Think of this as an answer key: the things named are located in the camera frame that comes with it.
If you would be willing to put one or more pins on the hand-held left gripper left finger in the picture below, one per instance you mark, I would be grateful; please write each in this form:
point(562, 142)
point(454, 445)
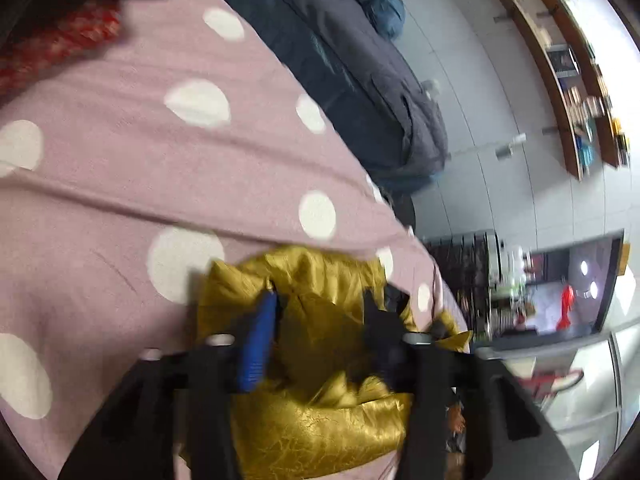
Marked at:
point(257, 345)

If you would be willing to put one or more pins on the wooden wall shelf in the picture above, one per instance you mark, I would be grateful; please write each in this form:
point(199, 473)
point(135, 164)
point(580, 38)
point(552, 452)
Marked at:
point(545, 55)
point(580, 45)

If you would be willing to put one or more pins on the dark grey duvet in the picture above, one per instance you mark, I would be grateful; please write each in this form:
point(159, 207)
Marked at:
point(350, 85)

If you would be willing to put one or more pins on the pink polka dot blanket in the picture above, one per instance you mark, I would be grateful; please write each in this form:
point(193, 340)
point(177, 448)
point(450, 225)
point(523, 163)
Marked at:
point(125, 170)

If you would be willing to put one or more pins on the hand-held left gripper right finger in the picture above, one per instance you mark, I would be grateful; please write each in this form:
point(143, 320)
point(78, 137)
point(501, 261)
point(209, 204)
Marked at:
point(392, 355)

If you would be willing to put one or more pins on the gold satin jacket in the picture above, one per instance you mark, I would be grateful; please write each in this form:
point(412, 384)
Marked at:
point(325, 425)

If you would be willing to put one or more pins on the dark glass window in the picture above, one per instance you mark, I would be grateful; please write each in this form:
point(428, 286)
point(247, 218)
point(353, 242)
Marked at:
point(575, 285)

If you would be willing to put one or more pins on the red patterned cloth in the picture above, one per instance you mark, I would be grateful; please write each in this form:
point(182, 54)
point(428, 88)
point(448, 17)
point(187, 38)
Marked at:
point(55, 45)

